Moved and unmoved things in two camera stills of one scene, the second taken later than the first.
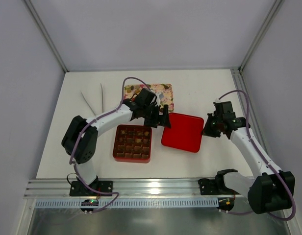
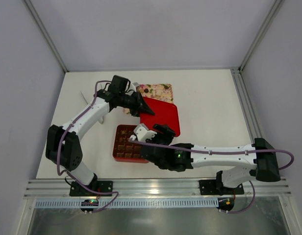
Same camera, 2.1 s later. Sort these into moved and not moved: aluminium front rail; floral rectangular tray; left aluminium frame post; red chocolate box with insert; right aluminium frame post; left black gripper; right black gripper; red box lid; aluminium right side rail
Moved: left black gripper; red box lid; right black gripper
Not moved: floral rectangular tray; right aluminium frame post; aluminium front rail; aluminium right side rail; red chocolate box with insert; left aluminium frame post
